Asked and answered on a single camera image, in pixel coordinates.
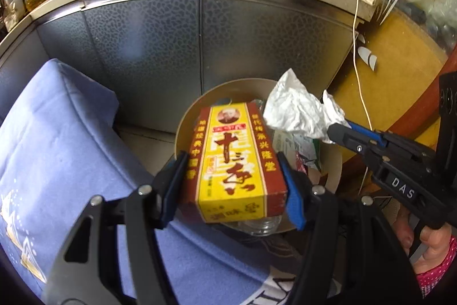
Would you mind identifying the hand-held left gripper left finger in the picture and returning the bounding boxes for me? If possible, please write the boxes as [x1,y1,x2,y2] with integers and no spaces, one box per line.
[46,151,190,305]

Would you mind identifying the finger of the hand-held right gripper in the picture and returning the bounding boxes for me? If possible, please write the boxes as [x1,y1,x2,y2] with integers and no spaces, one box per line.
[328,123,384,166]
[344,119,393,148]

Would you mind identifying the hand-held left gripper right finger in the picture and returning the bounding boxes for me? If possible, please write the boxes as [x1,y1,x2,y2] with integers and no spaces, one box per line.
[276,152,424,305]

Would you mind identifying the red white wrapper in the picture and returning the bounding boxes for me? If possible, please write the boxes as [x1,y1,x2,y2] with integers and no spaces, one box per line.
[295,152,310,173]

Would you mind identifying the green white plastic bag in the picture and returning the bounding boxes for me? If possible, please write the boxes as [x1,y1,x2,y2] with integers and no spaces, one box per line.
[274,131,321,166]

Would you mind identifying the clear plastic bottle green label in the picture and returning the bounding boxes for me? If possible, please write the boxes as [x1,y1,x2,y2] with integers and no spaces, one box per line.
[237,215,283,238]

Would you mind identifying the white tissue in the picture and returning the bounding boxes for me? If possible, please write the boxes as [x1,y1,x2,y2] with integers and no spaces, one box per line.
[263,68,346,144]

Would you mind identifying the yellow red seasoning box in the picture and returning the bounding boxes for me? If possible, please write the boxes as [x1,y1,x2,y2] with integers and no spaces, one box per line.
[180,102,288,223]

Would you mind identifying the person's right forearm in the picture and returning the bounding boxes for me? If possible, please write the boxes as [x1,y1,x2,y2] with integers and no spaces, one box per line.
[416,248,457,298]

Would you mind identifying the person's right hand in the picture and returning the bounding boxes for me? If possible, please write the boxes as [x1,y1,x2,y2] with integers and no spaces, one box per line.
[394,208,457,273]

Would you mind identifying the yellow wooden glass door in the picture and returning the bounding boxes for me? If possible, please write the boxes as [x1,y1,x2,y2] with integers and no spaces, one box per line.
[321,0,457,206]

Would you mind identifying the blue printed tablecloth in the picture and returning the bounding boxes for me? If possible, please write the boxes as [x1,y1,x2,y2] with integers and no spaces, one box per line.
[0,58,340,305]

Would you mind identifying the grey kitchen cabinet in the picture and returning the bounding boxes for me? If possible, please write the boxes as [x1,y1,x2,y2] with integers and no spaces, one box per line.
[0,0,382,134]

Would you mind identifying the white plastic jug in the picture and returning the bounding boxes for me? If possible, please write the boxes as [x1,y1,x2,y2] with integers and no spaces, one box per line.
[3,0,25,24]

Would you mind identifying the white cable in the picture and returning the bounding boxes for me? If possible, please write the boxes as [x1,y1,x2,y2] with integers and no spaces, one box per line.
[344,0,374,195]

